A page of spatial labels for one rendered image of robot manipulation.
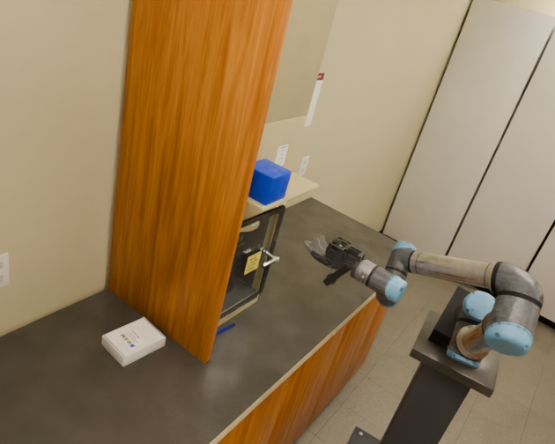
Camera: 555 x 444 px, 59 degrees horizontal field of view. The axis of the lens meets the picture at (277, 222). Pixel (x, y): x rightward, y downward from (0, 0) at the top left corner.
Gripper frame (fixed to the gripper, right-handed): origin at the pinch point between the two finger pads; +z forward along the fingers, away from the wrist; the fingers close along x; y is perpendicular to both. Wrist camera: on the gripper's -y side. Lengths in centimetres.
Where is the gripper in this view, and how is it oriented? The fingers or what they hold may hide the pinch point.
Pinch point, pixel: (307, 245)
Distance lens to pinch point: 168.3
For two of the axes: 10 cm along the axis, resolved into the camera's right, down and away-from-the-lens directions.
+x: -5.7, 2.7, -7.8
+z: -7.9, -4.5, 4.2
